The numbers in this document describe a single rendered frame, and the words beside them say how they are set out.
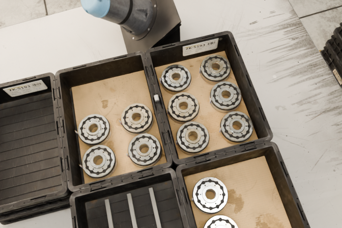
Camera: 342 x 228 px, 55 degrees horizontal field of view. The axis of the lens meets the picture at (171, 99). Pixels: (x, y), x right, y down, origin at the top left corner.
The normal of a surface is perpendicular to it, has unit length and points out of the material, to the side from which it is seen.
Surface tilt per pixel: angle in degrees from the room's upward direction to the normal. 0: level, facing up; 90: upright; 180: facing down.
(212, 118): 0
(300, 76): 0
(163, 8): 43
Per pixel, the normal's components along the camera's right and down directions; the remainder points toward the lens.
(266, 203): -0.04, -0.41
